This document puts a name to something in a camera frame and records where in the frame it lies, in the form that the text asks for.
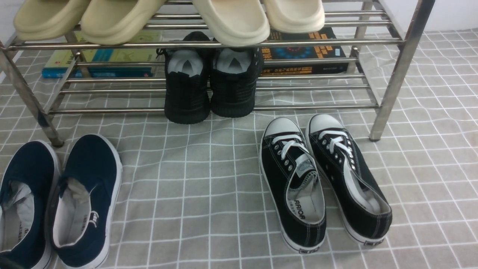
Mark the navy canvas shoe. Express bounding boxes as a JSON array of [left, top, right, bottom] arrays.
[[51, 134, 123, 269], [0, 140, 60, 269]]

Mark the stainless steel shoe rack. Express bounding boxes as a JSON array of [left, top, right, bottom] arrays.
[[1, 0, 435, 147]]

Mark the black knit sneaker right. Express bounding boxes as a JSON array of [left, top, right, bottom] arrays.
[[209, 47, 264, 118]]

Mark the black knit sneaker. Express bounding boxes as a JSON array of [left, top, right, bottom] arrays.
[[156, 47, 214, 125], [209, 47, 264, 118]]

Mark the black lace-up canvas shoe left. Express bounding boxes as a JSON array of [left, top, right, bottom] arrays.
[[258, 117, 326, 254]]

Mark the black lace-up canvas shoe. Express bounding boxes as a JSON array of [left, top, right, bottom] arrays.
[[306, 114, 392, 246], [258, 117, 326, 254]]

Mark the grey checkered floor cloth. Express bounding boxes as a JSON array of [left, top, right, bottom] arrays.
[[0, 28, 478, 269]]

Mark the black knit sneaker left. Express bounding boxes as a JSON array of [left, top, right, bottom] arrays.
[[156, 47, 214, 125]]

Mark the cream foam slipper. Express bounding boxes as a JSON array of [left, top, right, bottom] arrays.
[[192, 0, 270, 47], [263, 0, 325, 33]]

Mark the cream foam slipper far right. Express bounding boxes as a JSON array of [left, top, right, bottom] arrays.
[[263, 0, 325, 33]]

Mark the black book orange text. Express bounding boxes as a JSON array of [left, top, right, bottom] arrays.
[[261, 27, 349, 75]]

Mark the black lace-up canvas shoe right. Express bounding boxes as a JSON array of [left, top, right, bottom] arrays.
[[306, 114, 392, 246]]

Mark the green blue book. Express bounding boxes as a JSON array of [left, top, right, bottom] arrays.
[[41, 30, 163, 78]]

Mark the beige foam slipper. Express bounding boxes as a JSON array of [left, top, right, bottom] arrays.
[[13, 0, 90, 41], [81, 0, 166, 45]]

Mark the beige foam slipper far left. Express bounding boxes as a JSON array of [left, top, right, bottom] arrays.
[[13, 0, 90, 41]]

